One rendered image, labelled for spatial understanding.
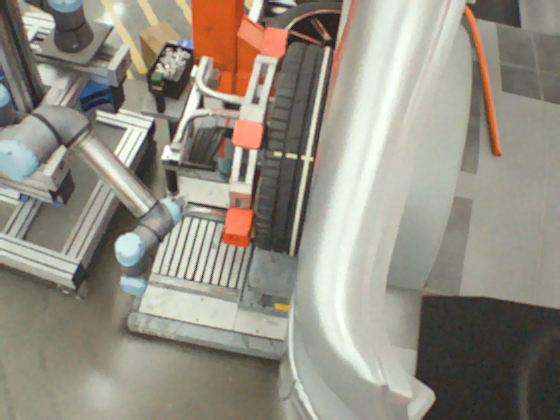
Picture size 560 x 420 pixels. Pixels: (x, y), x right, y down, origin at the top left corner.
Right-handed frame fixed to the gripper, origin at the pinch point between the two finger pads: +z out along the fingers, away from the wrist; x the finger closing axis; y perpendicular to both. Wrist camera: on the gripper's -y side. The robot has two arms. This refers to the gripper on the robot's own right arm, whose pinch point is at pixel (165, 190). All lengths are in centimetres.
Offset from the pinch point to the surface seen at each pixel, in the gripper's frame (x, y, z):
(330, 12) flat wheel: -37, -32, 132
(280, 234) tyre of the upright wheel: -37.1, 3.2, -10.7
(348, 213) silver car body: -52, 81, -52
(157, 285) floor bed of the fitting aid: 14, -76, 4
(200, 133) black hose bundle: -10.8, 21.0, 7.0
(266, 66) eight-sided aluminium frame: -25.4, 28.0, 29.7
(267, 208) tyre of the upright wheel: -32.8, 12.3, -8.7
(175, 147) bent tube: -4.0, 17.4, 3.6
